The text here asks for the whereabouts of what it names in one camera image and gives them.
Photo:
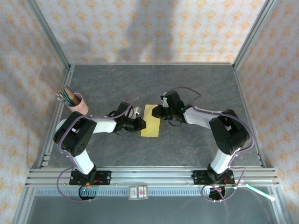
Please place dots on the aluminium frame post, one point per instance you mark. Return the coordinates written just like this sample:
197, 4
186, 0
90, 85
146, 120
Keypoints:
254, 35
49, 35

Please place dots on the pink rolled stick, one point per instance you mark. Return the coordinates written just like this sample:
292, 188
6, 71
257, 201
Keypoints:
70, 92

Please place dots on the brown rolled stick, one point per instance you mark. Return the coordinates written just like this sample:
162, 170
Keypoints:
75, 99

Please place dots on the green rolled stick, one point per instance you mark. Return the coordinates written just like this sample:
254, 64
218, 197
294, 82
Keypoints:
66, 98

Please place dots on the wide aluminium mounting rail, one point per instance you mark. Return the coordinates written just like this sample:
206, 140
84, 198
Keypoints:
151, 176

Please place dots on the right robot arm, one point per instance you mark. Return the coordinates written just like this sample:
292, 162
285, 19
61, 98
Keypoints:
198, 117

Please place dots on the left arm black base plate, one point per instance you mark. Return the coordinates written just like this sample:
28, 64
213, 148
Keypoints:
105, 177

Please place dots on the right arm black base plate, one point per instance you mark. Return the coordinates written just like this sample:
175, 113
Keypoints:
198, 177

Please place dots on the long aluminium side rail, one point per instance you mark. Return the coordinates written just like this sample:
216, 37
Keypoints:
54, 121
250, 116

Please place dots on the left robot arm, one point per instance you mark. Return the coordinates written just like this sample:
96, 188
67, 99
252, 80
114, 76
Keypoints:
105, 126

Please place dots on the thin aluminium table rail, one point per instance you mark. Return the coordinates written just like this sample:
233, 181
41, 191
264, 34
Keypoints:
151, 64

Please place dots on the yellow paper sheet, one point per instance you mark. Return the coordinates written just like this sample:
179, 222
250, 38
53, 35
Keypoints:
150, 128

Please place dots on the pink cup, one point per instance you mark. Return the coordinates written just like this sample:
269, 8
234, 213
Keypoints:
79, 108

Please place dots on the white rolled stick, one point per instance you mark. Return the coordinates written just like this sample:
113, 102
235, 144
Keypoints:
60, 99

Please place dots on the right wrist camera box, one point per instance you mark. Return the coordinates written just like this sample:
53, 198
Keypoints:
164, 100

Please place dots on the small framed label card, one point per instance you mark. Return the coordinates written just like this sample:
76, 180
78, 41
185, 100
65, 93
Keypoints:
138, 192

